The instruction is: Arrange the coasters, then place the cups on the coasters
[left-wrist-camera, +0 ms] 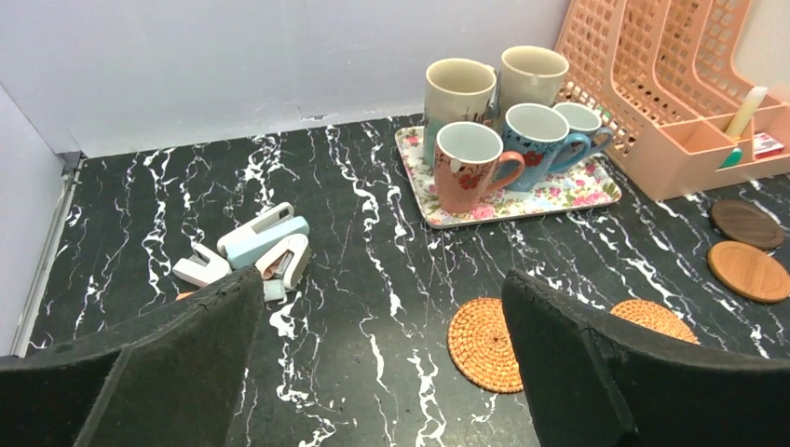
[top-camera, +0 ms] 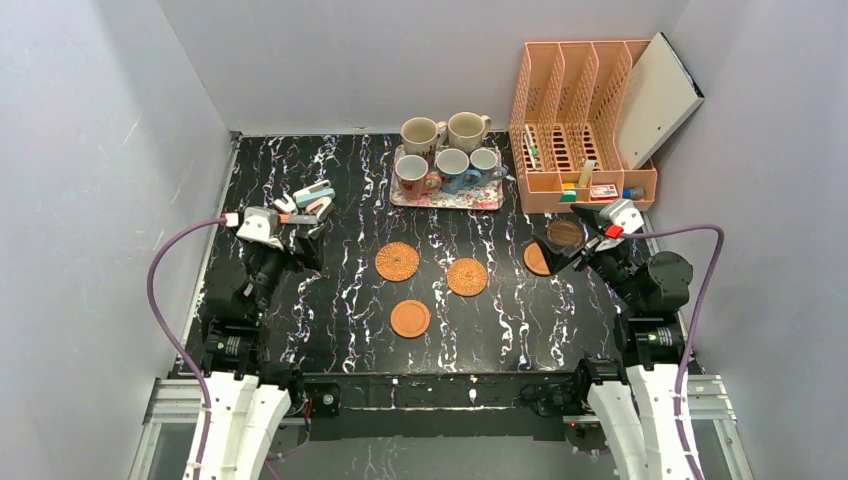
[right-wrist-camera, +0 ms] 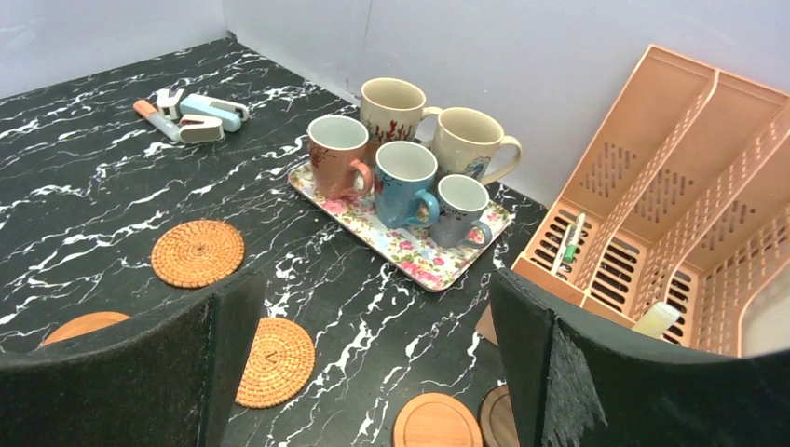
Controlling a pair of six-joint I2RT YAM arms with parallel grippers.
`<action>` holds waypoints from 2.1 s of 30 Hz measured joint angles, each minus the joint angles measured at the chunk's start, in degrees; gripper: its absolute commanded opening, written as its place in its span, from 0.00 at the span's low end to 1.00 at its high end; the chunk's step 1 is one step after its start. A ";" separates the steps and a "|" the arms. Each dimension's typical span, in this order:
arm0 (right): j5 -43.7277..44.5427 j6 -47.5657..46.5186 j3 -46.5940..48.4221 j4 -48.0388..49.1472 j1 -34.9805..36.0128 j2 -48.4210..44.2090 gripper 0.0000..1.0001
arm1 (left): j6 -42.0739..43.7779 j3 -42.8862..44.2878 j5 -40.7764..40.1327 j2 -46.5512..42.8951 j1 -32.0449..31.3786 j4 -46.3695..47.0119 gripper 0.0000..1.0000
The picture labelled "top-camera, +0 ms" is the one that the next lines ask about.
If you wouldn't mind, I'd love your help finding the light wooden round coaster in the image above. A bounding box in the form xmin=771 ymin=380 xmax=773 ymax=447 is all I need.
xmin=523 ymin=242 xmax=551 ymax=277

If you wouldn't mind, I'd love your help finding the dark walnut round coaster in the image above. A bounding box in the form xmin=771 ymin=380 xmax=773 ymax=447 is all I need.
xmin=546 ymin=219 xmax=585 ymax=247

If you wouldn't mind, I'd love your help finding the woven rattan coaster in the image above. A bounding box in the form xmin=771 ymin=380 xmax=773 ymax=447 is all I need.
xmin=375 ymin=242 xmax=420 ymax=282
xmin=446 ymin=258 xmax=488 ymax=297

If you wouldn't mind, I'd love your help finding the terracotta round coaster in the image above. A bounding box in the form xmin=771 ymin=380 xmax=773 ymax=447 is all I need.
xmin=390 ymin=300 xmax=430 ymax=339

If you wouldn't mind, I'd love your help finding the beige mug with number three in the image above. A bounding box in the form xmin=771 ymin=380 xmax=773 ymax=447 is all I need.
xmin=447 ymin=112 xmax=492 ymax=153

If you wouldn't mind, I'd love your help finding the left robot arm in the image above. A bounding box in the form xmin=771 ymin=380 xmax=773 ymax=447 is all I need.
xmin=183 ymin=227 xmax=326 ymax=479

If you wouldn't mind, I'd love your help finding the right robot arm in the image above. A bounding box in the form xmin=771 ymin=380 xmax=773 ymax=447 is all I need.
xmin=534 ymin=199 xmax=704 ymax=479

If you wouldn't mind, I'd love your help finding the red card box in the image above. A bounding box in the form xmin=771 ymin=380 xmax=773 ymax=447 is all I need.
xmin=589 ymin=184 xmax=619 ymax=201

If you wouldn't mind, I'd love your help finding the green eraser block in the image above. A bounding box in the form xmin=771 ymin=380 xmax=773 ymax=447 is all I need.
xmin=560 ymin=190 xmax=578 ymax=203

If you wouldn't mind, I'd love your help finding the orange cap highlighter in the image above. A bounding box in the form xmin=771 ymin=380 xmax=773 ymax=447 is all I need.
xmin=278 ymin=214 xmax=319 ymax=225

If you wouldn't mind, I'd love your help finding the white staple remover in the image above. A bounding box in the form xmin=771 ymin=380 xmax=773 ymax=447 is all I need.
xmin=272 ymin=193 xmax=298 ymax=214

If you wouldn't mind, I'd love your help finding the blue cap bottle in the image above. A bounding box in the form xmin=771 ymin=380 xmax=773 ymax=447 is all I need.
xmin=622 ymin=187 xmax=646 ymax=201

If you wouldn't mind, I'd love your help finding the peach desk file organizer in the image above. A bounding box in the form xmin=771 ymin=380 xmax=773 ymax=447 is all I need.
xmin=508 ymin=40 xmax=658 ymax=214

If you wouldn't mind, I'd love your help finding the green white marker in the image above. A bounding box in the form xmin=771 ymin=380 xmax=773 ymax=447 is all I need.
xmin=524 ymin=124 xmax=541 ymax=171

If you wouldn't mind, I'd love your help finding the floral serving tray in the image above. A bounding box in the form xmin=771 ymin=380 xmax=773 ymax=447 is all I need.
xmin=389 ymin=173 xmax=504 ymax=211

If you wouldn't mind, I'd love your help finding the small light blue mug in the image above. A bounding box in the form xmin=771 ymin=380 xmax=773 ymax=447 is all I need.
xmin=470 ymin=148 xmax=507 ymax=186

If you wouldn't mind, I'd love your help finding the pink floral mug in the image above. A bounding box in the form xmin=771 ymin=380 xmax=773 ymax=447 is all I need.
xmin=394 ymin=155 xmax=442 ymax=200

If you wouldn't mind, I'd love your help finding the white board binder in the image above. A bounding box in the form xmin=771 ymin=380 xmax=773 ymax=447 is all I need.
xmin=615 ymin=32 xmax=705 ymax=170

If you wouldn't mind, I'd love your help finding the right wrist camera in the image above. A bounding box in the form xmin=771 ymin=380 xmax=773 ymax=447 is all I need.
xmin=600 ymin=198 xmax=645 ymax=239

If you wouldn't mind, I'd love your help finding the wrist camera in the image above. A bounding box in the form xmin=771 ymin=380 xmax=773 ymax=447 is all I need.
xmin=600 ymin=198 xmax=645 ymax=239
xmin=236 ymin=207 xmax=284 ymax=250

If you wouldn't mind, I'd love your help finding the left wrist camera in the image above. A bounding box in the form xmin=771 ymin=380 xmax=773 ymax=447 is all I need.
xmin=236 ymin=207 xmax=284 ymax=250

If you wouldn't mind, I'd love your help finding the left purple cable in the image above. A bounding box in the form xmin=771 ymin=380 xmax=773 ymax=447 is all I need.
xmin=146 ymin=217 xmax=230 ymax=480

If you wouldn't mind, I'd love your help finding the aluminium front rail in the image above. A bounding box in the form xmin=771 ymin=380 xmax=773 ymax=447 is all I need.
xmin=129 ymin=372 xmax=754 ymax=479

